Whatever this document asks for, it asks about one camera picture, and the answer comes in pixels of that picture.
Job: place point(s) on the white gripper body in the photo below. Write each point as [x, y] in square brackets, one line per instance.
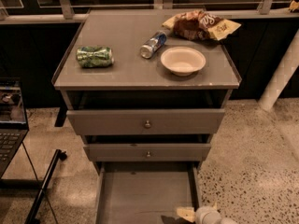
[203, 214]

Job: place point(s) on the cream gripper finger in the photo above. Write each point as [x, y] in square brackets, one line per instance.
[186, 213]

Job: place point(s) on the grey bottom drawer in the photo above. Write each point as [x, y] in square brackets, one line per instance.
[146, 192]

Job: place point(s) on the grey drawer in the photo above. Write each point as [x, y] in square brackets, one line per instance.
[145, 121]
[146, 192]
[147, 152]

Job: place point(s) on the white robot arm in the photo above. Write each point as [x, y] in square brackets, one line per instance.
[224, 220]

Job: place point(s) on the grey middle drawer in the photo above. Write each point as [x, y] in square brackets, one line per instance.
[147, 152]

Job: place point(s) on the grey top drawer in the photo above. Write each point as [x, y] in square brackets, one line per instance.
[145, 121]

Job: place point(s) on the grey drawer cabinet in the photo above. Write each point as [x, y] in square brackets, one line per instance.
[133, 82]

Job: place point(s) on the white paper bowl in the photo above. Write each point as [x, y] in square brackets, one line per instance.
[183, 61]

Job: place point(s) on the white diagonal pole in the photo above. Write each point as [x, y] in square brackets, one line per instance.
[286, 68]

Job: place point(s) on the blue silver soda can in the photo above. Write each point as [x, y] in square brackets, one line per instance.
[148, 49]

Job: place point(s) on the crushed green soda can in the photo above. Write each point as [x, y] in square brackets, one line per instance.
[92, 57]

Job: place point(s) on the brown yellow chip bag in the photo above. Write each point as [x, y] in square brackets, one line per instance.
[200, 25]

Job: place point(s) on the black laptop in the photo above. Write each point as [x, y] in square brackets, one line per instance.
[13, 120]

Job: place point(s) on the metal window railing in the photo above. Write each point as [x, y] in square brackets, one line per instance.
[42, 11]

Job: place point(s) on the small yellow object on ledge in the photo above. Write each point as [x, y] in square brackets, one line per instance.
[294, 6]

